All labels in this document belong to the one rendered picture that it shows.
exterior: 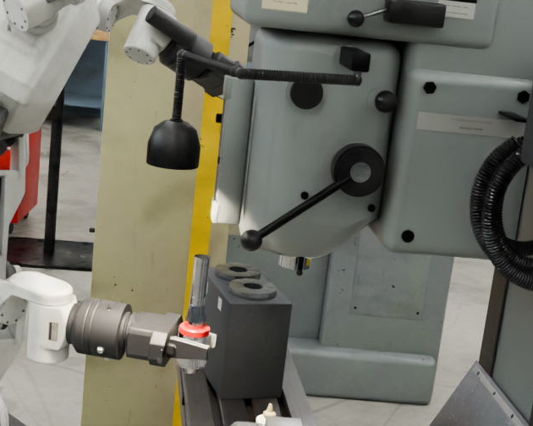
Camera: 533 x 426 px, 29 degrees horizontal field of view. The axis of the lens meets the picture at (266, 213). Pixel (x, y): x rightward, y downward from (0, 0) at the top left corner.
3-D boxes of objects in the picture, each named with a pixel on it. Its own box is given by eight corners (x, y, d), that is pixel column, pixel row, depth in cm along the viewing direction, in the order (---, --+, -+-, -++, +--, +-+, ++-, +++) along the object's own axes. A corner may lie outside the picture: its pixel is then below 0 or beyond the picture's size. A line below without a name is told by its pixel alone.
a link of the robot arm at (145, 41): (161, 82, 206) (113, 51, 201) (180, 37, 210) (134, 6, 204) (190, 70, 197) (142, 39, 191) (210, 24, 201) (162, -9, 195)
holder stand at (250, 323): (219, 400, 191) (230, 296, 186) (190, 353, 211) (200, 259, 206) (281, 398, 194) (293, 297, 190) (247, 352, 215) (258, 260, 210)
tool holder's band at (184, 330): (216, 333, 160) (216, 326, 160) (196, 340, 157) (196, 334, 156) (192, 324, 163) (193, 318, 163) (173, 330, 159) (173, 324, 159)
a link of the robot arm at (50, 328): (92, 310, 157) (20, 298, 158) (88, 375, 160) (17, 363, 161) (115, 286, 167) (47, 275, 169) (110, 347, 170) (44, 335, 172)
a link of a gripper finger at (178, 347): (207, 362, 158) (167, 355, 159) (210, 342, 157) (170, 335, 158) (206, 366, 156) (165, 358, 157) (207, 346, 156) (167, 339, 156)
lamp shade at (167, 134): (138, 158, 144) (141, 113, 142) (185, 158, 147) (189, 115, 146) (158, 170, 138) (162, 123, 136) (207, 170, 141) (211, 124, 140)
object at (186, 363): (211, 364, 162) (216, 333, 160) (193, 372, 158) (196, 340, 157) (189, 355, 164) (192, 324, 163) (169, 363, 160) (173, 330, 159)
